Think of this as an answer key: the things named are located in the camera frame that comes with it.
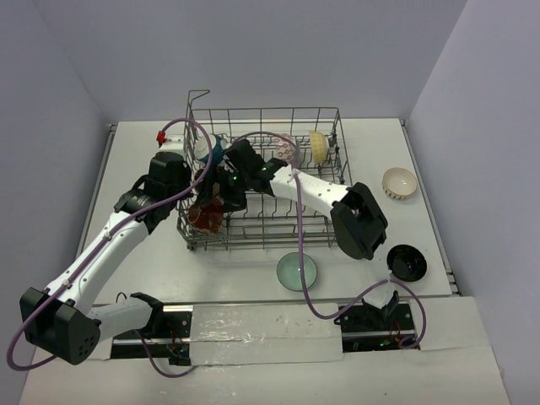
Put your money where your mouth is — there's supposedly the black ceramic bowl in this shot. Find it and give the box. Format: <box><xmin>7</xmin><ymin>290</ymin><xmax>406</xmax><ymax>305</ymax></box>
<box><xmin>386</xmin><ymin>245</ymin><xmax>428</xmax><ymax>283</ymax></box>

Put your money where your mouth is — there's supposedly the light green ceramic bowl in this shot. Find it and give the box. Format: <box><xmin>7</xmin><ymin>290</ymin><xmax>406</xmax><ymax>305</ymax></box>
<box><xmin>276</xmin><ymin>252</ymin><xmax>317</xmax><ymax>292</ymax></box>

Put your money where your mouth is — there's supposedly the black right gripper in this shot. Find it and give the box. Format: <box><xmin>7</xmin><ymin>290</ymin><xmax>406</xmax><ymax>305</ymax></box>
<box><xmin>195</xmin><ymin>162</ymin><xmax>252</xmax><ymax>214</ymax></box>

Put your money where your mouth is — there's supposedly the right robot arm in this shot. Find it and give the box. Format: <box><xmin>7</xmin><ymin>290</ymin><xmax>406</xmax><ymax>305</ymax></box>
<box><xmin>195</xmin><ymin>134</ymin><xmax>388</xmax><ymax>260</ymax></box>

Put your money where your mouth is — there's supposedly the grey wire dish rack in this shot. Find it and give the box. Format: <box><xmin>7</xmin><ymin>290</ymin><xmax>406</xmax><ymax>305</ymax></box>
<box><xmin>177</xmin><ymin>90</ymin><xmax>352</xmax><ymax>250</ymax></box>

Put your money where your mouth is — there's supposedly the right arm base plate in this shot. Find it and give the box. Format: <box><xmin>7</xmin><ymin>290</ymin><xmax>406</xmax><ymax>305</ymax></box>
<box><xmin>334</xmin><ymin>302</ymin><xmax>418</xmax><ymax>353</ymax></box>

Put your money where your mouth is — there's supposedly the yellow dotted bowl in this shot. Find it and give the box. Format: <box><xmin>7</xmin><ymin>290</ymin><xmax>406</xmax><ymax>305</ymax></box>
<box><xmin>309</xmin><ymin>131</ymin><xmax>330</xmax><ymax>165</ymax></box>

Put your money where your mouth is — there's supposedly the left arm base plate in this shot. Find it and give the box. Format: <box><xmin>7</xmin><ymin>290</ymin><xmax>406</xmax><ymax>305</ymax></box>
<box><xmin>111</xmin><ymin>305</ymin><xmax>193</xmax><ymax>367</ymax></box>

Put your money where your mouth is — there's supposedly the white ceramic bowl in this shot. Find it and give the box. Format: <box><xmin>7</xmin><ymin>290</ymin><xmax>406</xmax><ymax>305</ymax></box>
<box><xmin>187</xmin><ymin>197</ymin><xmax>224</xmax><ymax>235</ymax></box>

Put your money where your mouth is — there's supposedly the blue inside red patterned bowl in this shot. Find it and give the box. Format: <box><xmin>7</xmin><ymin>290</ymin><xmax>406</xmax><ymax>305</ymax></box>
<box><xmin>274</xmin><ymin>133</ymin><xmax>300</xmax><ymax>167</ymax></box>

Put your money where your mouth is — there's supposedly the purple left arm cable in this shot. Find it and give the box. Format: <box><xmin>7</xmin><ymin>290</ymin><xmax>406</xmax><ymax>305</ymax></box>
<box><xmin>8</xmin><ymin>117</ymin><xmax>212</xmax><ymax>376</ymax></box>

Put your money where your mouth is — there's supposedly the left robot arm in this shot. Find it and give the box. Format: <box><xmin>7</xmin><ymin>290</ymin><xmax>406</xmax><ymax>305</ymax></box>
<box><xmin>19</xmin><ymin>152</ymin><xmax>192</xmax><ymax>365</ymax></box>

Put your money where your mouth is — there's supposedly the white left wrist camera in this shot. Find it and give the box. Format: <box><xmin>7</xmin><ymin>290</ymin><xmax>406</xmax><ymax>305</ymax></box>
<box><xmin>156</xmin><ymin>131</ymin><xmax>185</xmax><ymax>156</ymax></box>

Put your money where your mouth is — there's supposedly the dark teal white bowl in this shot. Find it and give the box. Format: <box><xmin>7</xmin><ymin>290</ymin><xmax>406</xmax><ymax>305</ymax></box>
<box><xmin>194</xmin><ymin>134</ymin><xmax>227</xmax><ymax>165</ymax></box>

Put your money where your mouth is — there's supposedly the brown rimmed cream bowl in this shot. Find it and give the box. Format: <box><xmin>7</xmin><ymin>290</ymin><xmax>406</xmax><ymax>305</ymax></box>
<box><xmin>194</xmin><ymin>169</ymin><xmax>213</xmax><ymax>195</ymax></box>

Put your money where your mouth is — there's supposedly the aluminium mounting rail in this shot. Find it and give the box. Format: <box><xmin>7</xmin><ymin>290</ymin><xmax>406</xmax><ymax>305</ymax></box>
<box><xmin>163</xmin><ymin>299</ymin><xmax>352</xmax><ymax>312</ymax></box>

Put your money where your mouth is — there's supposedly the white bowl orange rim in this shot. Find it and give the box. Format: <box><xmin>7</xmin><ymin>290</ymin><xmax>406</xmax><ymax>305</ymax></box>
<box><xmin>381</xmin><ymin>167</ymin><xmax>419</xmax><ymax>200</ymax></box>

